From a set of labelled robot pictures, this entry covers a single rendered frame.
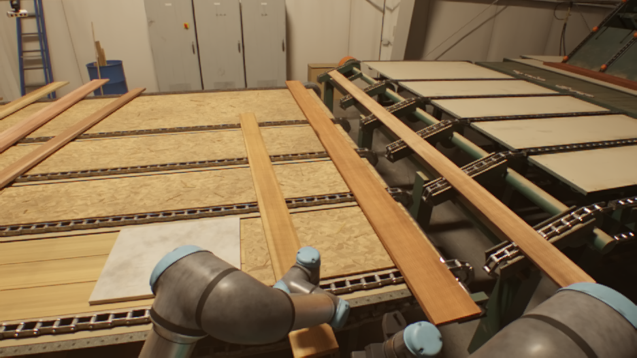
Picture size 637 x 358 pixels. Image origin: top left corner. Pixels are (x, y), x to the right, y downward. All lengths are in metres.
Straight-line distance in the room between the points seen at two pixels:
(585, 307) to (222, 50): 6.25
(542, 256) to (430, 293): 0.57
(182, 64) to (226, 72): 0.81
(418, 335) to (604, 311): 0.39
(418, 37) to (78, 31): 6.95
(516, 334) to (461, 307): 0.98
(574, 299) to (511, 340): 0.11
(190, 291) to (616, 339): 0.57
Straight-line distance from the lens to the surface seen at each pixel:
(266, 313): 0.58
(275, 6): 6.36
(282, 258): 1.47
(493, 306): 2.06
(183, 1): 6.40
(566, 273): 1.69
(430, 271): 1.50
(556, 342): 0.44
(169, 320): 0.63
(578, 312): 0.49
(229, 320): 0.56
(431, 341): 0.80
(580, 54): 7.22
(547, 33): 10.38
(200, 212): 1.88
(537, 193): 2.20
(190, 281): 0.60
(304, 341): 1.22
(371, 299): 1.42
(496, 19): 9.18
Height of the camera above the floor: 1.91
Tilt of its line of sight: 27 degrees down
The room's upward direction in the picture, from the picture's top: 1 degrees clockwise
